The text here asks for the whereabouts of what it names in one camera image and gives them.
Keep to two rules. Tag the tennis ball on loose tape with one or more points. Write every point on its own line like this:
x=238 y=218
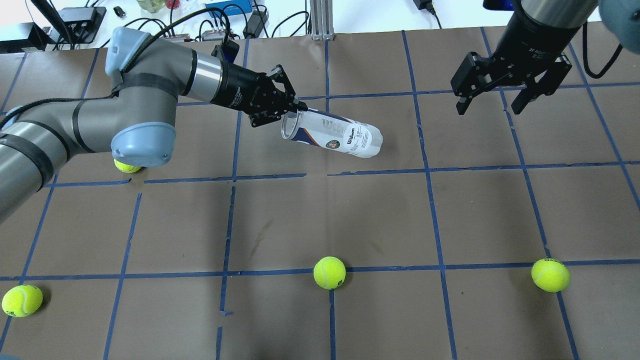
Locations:
x=126 y=168

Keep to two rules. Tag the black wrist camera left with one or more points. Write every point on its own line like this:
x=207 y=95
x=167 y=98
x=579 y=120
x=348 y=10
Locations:
x=227 y=50

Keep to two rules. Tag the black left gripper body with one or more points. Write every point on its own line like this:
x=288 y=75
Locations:
x=241 y=86

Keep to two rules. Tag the tennis ball near centre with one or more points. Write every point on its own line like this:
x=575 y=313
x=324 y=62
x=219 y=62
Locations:
x=329 y=273

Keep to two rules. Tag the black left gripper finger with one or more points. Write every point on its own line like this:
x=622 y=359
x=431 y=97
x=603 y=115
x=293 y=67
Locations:
x=298 y=106

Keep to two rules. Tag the brown paper table cover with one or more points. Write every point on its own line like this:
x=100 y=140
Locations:
x=212 y=255

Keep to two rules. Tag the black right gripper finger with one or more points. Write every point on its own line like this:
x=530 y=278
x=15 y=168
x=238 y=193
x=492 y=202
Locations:
x=463 y=104
x=524 y=97

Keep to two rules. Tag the tennis ball by base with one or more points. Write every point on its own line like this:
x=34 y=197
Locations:
x=550 y=275

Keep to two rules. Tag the grey orange hub lower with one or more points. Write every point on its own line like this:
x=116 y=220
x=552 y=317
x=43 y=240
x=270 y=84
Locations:
x=216 y=35

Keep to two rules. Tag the blue white cardboard box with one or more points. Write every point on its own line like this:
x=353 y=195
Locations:
x=231 y=7

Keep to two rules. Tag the aluminium frame post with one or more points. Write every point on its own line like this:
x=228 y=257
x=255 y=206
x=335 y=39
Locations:
x=321 y=19

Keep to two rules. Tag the black power adapter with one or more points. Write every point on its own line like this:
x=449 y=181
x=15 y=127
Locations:
x=256 y=24

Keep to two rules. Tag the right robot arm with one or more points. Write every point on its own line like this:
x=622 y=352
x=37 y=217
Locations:
x=621 y=17

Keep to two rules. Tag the tennis ball far corner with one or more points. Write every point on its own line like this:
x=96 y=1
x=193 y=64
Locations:
x=22 y=300

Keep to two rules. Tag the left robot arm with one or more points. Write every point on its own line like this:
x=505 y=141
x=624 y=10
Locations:
x=136 y=122

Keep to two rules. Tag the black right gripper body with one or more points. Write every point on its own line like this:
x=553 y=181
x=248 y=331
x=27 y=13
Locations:
x=525 y=44

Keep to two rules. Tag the clear tennis ball can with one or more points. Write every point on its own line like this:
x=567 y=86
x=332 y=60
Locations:
x=332 y=132

